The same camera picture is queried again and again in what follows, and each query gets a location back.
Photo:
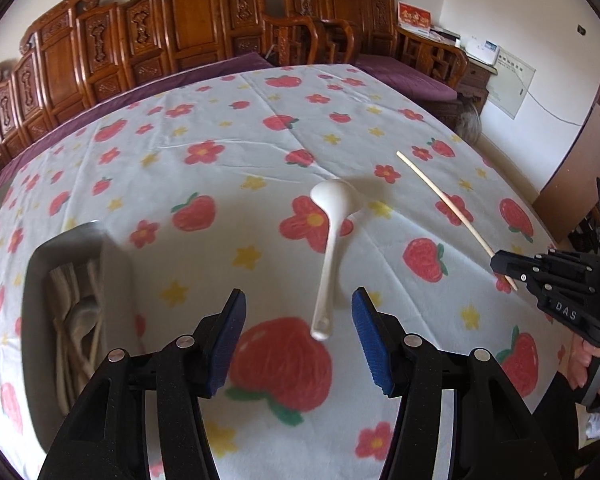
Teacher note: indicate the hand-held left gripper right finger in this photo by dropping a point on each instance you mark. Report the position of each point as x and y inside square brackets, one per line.
[372, 340]

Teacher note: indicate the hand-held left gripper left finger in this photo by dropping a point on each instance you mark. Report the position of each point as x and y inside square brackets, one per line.
[225, 340]

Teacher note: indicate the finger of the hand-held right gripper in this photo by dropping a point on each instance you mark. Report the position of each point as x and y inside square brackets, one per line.
[512, 265]

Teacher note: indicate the rectangular metal tray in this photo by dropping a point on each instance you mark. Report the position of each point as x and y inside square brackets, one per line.
[117, 280]

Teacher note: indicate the pile of mixed cutlery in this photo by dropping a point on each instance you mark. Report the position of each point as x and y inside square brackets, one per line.
[62, 360]

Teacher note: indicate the person's right hand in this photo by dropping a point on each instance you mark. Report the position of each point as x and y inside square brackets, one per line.
[580, 365]

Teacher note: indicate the brown cardboard sheet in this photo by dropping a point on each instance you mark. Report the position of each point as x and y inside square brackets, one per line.
[580, 175]

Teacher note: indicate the small grey fan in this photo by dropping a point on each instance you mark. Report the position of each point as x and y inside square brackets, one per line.
[467, 125]

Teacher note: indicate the wooden side table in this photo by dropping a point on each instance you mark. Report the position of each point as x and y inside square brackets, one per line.
[476, 82]

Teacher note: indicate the strawberry flower print tablecloth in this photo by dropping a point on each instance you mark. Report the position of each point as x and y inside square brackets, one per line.
[230, 125]

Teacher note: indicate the short purple seat cushion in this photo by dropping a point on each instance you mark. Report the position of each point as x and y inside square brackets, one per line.
[405, 77]

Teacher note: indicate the red desk calendar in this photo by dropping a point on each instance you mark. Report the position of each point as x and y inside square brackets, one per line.
[414, 17]

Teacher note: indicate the white wall panel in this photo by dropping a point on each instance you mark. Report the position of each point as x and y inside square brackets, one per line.
[511, 84]

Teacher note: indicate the wall socket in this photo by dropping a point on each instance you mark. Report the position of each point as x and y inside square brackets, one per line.
[582, 29]

